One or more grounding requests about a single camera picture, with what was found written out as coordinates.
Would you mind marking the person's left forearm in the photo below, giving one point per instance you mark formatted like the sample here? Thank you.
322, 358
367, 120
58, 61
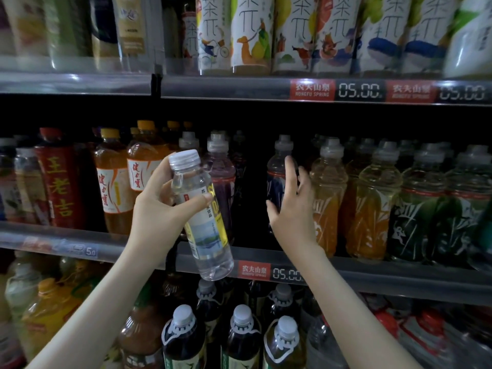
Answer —
92, 319

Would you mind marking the person's right hand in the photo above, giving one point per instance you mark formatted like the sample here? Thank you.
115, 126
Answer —
292, 219

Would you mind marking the person's right forearm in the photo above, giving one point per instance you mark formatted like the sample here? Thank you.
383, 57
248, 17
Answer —
346, 319

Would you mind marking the dark price tag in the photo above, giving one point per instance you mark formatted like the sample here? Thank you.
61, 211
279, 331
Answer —
288, 274
463, 92
360, 90

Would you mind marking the person's left hand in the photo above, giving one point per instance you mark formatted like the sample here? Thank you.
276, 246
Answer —
158, 223

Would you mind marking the blue sports drink bottle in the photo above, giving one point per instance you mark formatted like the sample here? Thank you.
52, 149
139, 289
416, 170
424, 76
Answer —
275, 176

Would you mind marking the yellow label soda water bottle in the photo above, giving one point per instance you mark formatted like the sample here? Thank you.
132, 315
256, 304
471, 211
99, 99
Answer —
204, 226

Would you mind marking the red price tag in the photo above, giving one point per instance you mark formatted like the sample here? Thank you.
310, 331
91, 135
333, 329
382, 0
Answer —
312, 90
411, 91
254, 270

